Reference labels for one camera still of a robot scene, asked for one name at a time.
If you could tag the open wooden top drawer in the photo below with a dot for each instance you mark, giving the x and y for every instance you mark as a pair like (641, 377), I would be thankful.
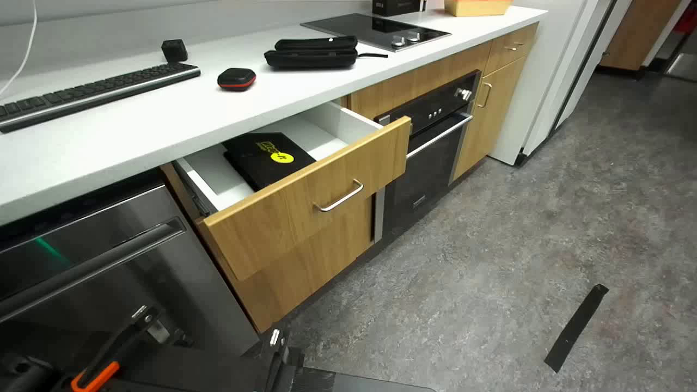
(246, 230)

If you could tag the small wooden drawer right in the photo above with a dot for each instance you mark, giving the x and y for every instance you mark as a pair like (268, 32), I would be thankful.
(508, 48)

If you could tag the black box yellow logo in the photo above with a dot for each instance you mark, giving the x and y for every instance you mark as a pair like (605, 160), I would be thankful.
(265, 157)

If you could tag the black built-in oven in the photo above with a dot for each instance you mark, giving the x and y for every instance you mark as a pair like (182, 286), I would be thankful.
(427, 174)

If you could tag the lower wooden cabinet front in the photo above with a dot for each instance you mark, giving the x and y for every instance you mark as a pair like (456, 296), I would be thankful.
(291, 279)

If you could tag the black red round case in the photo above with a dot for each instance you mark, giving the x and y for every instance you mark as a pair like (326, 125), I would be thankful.
(237, 78)

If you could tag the black induction cooktop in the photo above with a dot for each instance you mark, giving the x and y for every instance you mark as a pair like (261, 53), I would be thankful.
(376, 30)

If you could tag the wooden cabinet door right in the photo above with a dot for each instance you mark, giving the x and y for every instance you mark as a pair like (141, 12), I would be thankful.
(489, 113)

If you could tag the black box on counter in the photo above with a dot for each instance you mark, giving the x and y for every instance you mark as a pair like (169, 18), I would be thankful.
(395, 6)

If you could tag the wooden block on counter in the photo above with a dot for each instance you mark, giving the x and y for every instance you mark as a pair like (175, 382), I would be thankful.
(476, 6)

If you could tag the small black cube adapter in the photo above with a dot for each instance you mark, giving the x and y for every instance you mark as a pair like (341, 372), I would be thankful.
(175, 51)

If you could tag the black floor strip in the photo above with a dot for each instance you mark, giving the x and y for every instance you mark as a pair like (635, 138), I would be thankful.
(573, 326)

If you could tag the white refrigerator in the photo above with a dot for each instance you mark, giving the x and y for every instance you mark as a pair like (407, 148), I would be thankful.
(572, 40)

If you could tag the stainless steel dishwasher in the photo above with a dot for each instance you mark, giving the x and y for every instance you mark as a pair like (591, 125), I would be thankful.
(177, 279)

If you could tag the long black power strip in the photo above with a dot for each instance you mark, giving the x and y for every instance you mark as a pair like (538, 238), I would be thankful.
(90, 95)

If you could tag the wooden cabinet in background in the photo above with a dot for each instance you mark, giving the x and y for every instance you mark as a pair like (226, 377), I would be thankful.
(636, 32)

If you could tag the silver drawer handle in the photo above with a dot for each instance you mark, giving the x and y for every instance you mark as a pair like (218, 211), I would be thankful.
(355, 190)

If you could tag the silver oven door handle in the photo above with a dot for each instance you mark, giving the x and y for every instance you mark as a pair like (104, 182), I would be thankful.
(439, 132)

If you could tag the black dishwasher handle bar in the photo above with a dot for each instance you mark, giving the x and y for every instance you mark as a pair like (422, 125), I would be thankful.
(74, 274)

